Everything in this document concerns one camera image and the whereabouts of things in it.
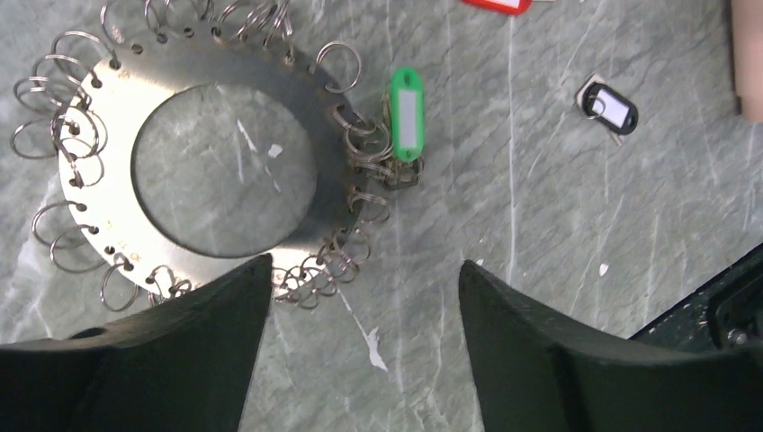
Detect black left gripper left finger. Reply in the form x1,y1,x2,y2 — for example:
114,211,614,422
1,255,273,431

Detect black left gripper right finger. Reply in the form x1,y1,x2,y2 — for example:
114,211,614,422
458,260,762,431

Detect metal disc with keyrings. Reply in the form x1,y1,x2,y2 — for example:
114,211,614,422
1,1,393,306

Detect black tag on key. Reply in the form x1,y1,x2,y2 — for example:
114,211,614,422
588,84,639,136

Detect green key tag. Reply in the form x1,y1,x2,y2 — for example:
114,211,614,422
389,67,425,163

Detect red key tag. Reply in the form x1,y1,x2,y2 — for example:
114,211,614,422
462,0,533,16

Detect pink toy microphone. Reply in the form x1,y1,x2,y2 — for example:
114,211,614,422
731,0,762,122

